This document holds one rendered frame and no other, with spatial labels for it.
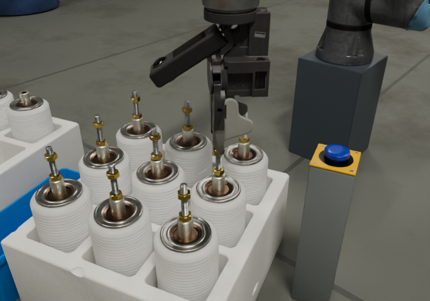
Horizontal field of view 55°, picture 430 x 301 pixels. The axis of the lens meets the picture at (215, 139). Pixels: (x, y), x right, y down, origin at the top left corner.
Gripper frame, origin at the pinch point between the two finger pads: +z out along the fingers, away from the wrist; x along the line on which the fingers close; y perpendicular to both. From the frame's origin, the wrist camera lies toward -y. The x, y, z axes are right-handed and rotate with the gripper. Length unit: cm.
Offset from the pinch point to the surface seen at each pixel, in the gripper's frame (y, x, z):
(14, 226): -42, 14, 28
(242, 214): 4.3, -3.0, 12.8
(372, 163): 50, 42, 35
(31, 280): -31.8, -4.5, 23.7
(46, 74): -65, 122, 35
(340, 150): 19.7, -1.9, 1.8
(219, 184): 0.7, -1.1, 7.8
